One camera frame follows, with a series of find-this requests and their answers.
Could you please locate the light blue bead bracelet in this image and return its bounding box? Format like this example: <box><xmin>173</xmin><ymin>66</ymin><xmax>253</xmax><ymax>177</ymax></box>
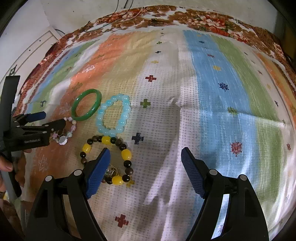
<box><xmin>96</xmin><ymin>94</ymin><xmax>132</xmax><ymax>137</ymax></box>

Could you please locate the white headboard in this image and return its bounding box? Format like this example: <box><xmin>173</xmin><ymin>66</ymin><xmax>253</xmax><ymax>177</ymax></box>
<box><xmin>0</xmin><ymin>29</ymin><xmax>60</xmax><ymax>79</ymax></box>

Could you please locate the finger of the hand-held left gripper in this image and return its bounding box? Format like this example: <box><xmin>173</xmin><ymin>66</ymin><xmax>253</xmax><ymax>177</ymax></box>
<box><xmin>17</xmin><ymin>119</ymin><xmax>68</xmax><ymax>135</ymax></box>
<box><xmin>11</xmin><ymin>111</ymin><xmax>47</xmax><ymax>127</ymax></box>

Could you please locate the person's left hand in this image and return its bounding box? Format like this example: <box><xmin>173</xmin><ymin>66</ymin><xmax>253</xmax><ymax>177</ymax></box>
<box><xmin>0</xmin><ymin>155</ymin><xmax>14</xmax><ymax>193</ymax></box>

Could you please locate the dark furniture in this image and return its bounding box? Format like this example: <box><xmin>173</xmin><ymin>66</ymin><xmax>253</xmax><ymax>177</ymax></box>
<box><xmin>274</xmin><ymin>0</ymin><xmax>296</xmax><ymax>62</ymax></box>

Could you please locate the green jade bangle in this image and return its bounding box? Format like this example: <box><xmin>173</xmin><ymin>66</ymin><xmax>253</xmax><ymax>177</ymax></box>
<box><xmin>71</xmin><ymin>89</ymin><xmax>102</xmax><ymax>121</ymax></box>

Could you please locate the thin black cable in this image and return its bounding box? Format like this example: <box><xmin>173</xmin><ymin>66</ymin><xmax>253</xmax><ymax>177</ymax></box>
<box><xmin>83</xmin><ymin>20</ymin><xmax>116</xmax><ymax>32</ymax></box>

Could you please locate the floral bedsheet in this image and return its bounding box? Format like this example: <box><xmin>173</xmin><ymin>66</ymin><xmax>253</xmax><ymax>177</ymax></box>
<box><xmin>9</xmin><ymin>6</ymin><xmax>296</xmax><ymax>200</ymax></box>

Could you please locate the yellow and brown bead bracelet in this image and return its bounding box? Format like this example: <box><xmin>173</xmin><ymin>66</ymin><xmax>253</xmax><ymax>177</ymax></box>
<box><xmin>79</xmin><ymin>135</ymin><xmax>134</xmax><ymax>186</ymax></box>

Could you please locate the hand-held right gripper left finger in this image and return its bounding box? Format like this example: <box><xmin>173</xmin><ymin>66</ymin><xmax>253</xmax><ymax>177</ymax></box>
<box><xmin>25</xmin><ymin>148</ymin><xmax>111</xmax><ymax>241</ymax></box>

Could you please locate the pink and white bead bracelet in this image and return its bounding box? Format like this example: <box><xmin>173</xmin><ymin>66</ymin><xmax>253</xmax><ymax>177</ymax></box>
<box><xmin>53</xmin><ymin>117</ymin><xmax>78</xmax><ymax>146</ymax></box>

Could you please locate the striped woven blanket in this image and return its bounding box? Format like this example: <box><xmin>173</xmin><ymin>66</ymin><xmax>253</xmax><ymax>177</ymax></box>
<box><xmin>14</xmin><ymin>29</ymin><xmax>296</xmax><ymax>241</ymax></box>

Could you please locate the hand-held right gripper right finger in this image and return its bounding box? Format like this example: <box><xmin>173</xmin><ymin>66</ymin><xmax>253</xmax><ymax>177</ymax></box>
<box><xmin>181</xmin><ymin>147</ymin><xmax>270</xmax><ymax>241</ymax></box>

